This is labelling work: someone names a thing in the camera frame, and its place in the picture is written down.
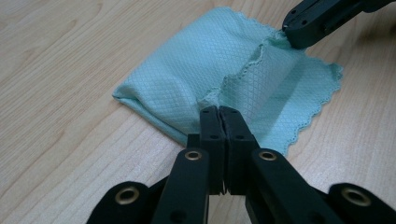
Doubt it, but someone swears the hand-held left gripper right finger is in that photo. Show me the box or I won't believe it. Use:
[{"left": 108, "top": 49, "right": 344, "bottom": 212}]
[{"left": 219, "top": 105, "right": 261, "bottom": 196}]

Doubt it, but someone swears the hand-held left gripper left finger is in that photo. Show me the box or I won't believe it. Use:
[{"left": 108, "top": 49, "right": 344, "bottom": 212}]
[{"left": 186, "top": 105, "right": 227, "bottom": 196}]

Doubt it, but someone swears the teal microfibre cloth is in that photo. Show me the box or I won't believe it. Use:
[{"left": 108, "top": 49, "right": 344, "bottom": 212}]
[{"left": 111, "top": 6, "right": 345, "bottom": 157}]

